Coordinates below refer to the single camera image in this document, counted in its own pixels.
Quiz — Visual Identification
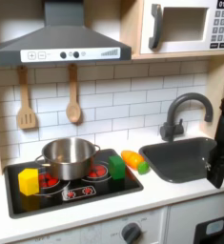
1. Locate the green block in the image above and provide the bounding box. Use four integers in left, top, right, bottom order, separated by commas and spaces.
108, 154, 127, 181

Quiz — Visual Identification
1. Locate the yellow block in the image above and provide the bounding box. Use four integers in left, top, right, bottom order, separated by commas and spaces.
17, 168, 41, 197

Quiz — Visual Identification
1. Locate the dark grey sink basin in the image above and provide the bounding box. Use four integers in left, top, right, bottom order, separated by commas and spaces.
138, 136, 224, 184

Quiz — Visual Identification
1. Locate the dark grey tap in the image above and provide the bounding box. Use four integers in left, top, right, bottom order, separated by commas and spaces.
159, 91, 214, 143

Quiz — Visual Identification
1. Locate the toy carrot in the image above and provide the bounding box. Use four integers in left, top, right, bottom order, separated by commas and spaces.
120, 150, 151, 175

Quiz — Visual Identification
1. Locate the grey oven knob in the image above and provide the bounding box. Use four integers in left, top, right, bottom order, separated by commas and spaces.
120, 222, 143, 244

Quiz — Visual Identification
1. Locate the white toy microwave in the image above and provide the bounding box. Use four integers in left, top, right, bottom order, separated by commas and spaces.
139, 0, 224, 55

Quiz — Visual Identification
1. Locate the steel pot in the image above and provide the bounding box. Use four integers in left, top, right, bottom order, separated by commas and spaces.
34, 136, 101, 181

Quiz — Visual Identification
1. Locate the black stove top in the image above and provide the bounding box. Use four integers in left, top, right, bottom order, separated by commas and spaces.
3, 148, 145, 219

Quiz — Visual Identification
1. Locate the wooden spoon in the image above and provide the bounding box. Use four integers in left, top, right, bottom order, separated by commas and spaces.
65, 63, 83, 124

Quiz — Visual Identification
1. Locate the grey extractor hood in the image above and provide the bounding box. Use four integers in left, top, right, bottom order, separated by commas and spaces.
0, 0, 132, 68

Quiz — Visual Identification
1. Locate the wooden slotted spatula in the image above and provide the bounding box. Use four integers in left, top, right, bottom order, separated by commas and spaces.
15, 65, 38, 131

